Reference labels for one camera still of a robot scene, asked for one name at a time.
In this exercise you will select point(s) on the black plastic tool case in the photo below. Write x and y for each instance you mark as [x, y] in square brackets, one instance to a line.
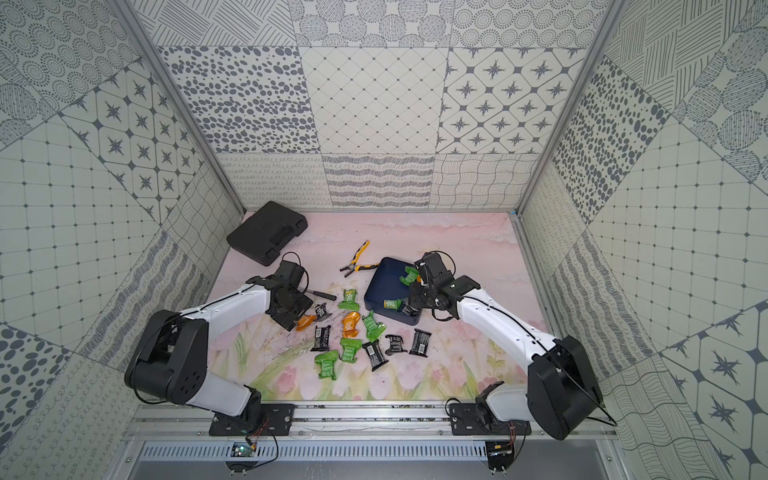
[266, 232]

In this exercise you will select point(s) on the orange snack packet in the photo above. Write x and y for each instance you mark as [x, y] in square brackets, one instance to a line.
[349, 325]
[304, 322]

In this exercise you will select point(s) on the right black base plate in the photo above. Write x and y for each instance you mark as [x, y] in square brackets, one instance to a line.
[474, 420]

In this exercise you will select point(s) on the tiny black cookie packet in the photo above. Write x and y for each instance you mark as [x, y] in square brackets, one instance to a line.
[321, 312]

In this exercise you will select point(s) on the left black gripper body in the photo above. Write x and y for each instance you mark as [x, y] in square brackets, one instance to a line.
[294, 310]

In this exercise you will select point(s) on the white vent grille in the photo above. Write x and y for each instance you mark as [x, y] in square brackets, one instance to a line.
[306, 450]

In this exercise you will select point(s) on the aluminium mounting rail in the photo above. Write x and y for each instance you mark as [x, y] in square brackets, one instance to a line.
[313, 420]

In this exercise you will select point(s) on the green circuit board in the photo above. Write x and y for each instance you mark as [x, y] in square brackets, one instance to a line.
[241, 450]

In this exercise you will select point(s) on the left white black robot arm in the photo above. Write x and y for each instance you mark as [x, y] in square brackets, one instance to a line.
[170, 362]

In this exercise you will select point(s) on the right black controller box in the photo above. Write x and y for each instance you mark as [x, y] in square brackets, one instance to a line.
[500, 456]

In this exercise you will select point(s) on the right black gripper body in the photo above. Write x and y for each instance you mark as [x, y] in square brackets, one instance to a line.
[421, 296]

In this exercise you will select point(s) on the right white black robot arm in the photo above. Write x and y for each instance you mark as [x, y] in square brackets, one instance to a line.
[562, 389]

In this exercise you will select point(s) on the green snack packet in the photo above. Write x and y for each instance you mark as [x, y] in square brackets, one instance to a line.
[349, 300]
[326, 364]
[350, 347]
[374, 329]
[393, 304]
[411, 275]

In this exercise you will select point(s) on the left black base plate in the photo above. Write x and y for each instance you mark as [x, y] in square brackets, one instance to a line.
[264, 420]

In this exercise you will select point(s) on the dark blue storage box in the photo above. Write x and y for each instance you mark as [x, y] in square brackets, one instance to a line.
[385, 285]

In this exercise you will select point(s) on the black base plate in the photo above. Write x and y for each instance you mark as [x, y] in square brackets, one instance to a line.
[264, 420]
[474, 420]

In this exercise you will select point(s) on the small black cookie packet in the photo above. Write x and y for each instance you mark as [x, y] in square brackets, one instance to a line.
[396, 345]

